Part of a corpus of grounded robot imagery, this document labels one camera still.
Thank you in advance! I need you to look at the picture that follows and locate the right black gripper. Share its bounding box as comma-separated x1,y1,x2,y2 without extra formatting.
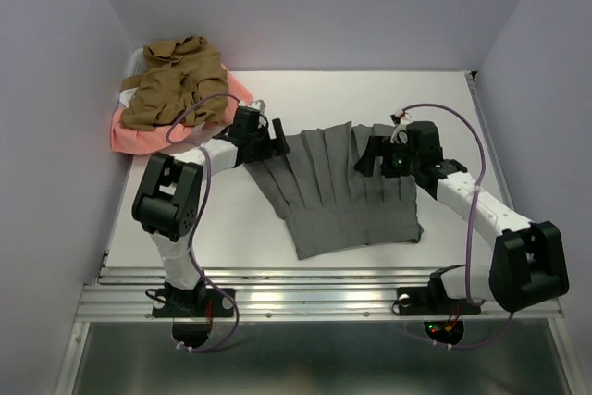
351,135,420,179

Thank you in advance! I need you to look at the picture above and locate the grey pleated skirt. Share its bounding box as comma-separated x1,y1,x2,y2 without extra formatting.
246,122,423,259

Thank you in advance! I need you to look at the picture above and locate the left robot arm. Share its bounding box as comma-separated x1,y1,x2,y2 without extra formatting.
131,101,290,315

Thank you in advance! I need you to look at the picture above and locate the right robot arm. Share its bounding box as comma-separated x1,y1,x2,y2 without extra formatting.
354,121,570,315

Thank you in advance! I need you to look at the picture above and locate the tan brown skirt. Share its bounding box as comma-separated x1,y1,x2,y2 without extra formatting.
121,36,229,131

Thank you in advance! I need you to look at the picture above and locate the pink skirt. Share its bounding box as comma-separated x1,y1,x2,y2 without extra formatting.
110,71,254,155

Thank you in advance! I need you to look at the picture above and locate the white garment under pile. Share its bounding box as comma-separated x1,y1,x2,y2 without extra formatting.
118,47,150,108

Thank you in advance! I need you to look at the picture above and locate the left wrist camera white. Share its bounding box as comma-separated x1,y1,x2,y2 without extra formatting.
247,100,266,114

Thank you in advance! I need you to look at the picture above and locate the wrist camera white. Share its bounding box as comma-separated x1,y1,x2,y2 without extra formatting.
390,108,413,144
247,100,266,114

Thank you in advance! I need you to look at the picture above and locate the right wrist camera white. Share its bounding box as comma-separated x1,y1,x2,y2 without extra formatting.
390,108,413,144

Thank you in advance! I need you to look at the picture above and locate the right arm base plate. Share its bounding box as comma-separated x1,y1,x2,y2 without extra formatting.
390,287,433,316

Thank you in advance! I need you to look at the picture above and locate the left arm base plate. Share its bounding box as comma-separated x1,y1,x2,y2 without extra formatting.
145,285,235,319

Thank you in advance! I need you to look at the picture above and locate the aluminium mounting rail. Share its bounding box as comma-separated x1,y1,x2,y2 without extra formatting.
73,267,563,325

